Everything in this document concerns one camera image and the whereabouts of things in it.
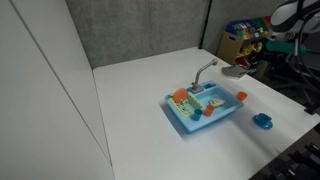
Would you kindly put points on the orange mug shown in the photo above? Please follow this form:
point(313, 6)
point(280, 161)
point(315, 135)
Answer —
point(241, 95)

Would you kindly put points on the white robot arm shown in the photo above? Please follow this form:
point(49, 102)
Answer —
point(292, 17)

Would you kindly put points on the blue mug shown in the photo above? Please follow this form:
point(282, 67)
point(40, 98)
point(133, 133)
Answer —
point(263, 118)

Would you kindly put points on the orange toy plate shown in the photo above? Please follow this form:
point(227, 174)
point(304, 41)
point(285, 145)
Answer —
point(180, 95)

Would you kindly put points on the yellow green dish rack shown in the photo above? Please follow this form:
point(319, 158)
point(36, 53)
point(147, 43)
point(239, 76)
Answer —
point(186, 107)

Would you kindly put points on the grey toy faucet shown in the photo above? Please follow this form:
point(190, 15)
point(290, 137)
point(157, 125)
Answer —
point(196, 87)

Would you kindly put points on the blue toy sink basin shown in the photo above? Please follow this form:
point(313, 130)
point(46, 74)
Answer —
point(211, 90)

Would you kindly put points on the small blue cup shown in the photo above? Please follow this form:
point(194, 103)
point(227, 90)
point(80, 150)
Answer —
point(197, 114)

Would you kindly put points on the small orange cup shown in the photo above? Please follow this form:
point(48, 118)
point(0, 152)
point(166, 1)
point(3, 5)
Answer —
point(209, 110)

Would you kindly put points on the toy sponge in sink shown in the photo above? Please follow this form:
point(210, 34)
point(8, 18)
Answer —
point(216, 102)

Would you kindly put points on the grey metal mounting plate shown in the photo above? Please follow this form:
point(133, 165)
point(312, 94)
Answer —
point(234, 71)

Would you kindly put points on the colourful toy shelf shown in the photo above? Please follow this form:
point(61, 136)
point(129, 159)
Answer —
point(243, 40)

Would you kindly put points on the blue saucer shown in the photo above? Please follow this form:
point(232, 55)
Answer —
point(265, 126)

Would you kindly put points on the black equipment at table edge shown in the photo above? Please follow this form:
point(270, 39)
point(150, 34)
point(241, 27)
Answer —
point(301, 161)

